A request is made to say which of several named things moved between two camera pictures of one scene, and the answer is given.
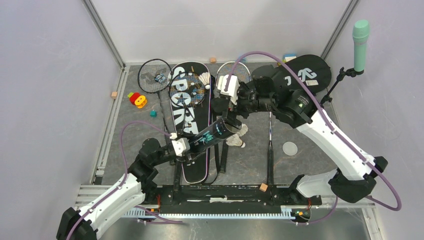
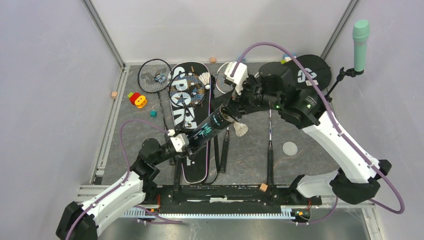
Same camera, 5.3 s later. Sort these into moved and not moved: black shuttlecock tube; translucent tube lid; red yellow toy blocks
Moved: black shuttlecock tube
Not moved: red yellow toy blocks; translucent tube lid
